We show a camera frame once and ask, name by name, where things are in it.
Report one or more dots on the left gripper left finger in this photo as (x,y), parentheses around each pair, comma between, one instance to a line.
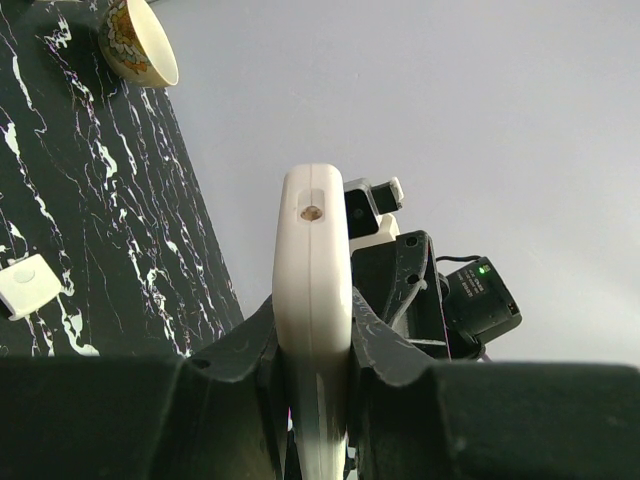
(219,414)

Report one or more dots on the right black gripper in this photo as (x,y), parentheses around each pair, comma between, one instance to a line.
(400,282)

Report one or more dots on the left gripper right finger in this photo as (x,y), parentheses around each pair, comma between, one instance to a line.
(414,417)

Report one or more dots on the white remote control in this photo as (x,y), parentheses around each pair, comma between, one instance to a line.
(312,305)

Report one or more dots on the white battery cover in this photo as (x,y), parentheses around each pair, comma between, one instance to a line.
(27,285)

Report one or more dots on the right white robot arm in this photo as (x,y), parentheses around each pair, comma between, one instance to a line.
(449,308)

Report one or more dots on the cream floral small bowl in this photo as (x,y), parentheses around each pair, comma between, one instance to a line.
(135,45)

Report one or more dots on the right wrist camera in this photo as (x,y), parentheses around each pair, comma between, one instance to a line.
(370,212)

